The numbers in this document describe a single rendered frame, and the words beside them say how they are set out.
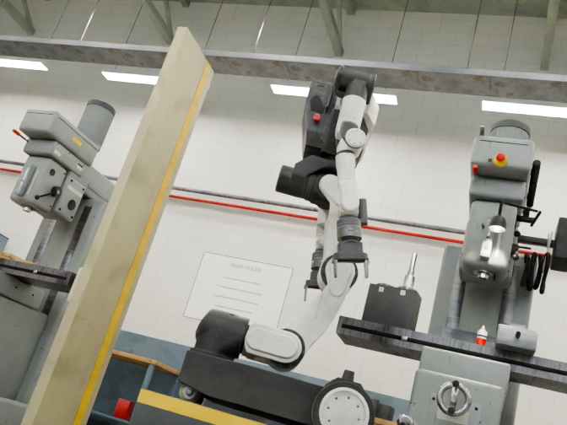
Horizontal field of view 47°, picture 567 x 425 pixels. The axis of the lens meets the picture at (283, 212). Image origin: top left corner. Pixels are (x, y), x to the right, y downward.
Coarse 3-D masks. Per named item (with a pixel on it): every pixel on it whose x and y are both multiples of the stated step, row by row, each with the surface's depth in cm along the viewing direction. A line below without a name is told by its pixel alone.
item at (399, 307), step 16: (384, 288) 296; (400, 288) 293; (368, 304) 296; (384, 304) 293; (400, 304) 290; (416, 304) 292; (368, 320) 292; (384, 320) 290; (400, 320) 287; (416, 320) 295
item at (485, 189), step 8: (472, 176) 302; (480, 176) 301; (472, 184) 300; (480, 184) 299; (488, 184) 298; (496, 184) 297; (504, 184) 296; (512, 184) 295; (520, 184) 294; (472, 192) 298; (480, 192) 297; (488, 192) 296; (496, 192) 295; (504, 192) 294; (512, 192) 293; (520, 192) 292; (472, 200) 304; (488, 200) 300; (496, 200) 297; (504, 200) 295; (512, 200) 293; (520, 200) 292; (520, 208) 299
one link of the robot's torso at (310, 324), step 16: (352, 272) 245; (336, 288) 242; (320, 304) 242; (336, 304) 241; (304, 320) 242; (320, 320) 242; (304, 336) 240; (320, 336) 249; (304, 352) 236; (288, 368) 235
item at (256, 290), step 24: (216, 264) 806; (240, 264) 798; (264, 264) 790; (192, 288) 801; (216, 288) 793; (240, 288) 785; (264, 288) 777; (288, 288) 769; (192, 312) 788; (240, 312) 772; (264, 312) 765
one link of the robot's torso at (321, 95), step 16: (320, 80) 270; (320, 96) 268; (336, 96) 265; (304, 112) 276; (320, 112) 265; (336, 112) 263; (368, 112) 262; (304, 128) 273; (320, 128) 263; (368, 128) 265; (304, 144) 271; (320, 144) 263
